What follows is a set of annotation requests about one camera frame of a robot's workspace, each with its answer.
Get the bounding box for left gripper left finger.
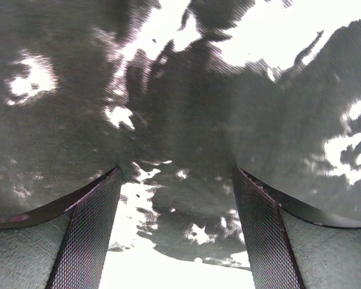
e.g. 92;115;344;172
0;167;122;289

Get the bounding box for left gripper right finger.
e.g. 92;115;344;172
232;169;361;288

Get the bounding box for black white tie-dye trousers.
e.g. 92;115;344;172
0;1;361;268

